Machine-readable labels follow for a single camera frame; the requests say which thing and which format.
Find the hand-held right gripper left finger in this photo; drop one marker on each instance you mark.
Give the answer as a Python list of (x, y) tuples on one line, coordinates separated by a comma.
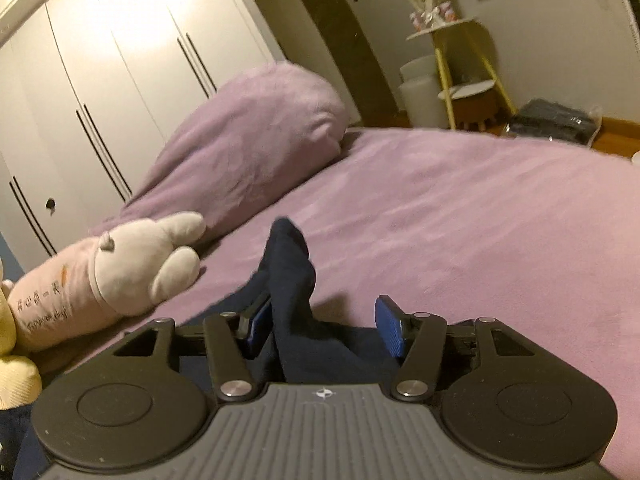
[(260, 324)]

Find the white cylinder bin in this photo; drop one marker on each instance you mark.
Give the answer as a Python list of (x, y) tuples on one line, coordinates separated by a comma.
[(425, 95)]

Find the cream plush toy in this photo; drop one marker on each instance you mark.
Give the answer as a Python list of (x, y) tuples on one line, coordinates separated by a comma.
[(15, 380)]

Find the black plastic package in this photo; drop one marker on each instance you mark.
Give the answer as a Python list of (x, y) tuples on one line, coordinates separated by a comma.
[(552, 122)]

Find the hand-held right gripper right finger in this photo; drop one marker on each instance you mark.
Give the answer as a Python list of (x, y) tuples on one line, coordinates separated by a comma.
[(390, 329)]

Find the purple pillow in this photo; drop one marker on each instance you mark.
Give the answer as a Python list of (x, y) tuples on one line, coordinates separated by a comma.
[(250, 145)]

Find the navy zip jacket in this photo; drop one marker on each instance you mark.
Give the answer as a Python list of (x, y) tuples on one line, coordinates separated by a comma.
[(292, 280)]

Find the small wooden stool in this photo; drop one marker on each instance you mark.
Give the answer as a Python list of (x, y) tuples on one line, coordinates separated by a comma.
[(477, 110)]

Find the white wardrobe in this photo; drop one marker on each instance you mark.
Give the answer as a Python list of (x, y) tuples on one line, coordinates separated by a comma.
[(100, 85)]

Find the purple bed blanket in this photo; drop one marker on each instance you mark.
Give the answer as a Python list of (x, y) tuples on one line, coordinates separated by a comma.
[(475, 220)]

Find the yellow side table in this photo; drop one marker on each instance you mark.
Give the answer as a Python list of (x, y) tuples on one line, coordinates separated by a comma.
[(462, 55)]

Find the white rabbit plush pink body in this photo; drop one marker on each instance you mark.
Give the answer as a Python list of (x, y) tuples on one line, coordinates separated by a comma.
[(135, 265)]

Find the dark wooden panel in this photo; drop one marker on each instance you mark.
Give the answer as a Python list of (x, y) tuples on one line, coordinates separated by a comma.
[(340, 40)]

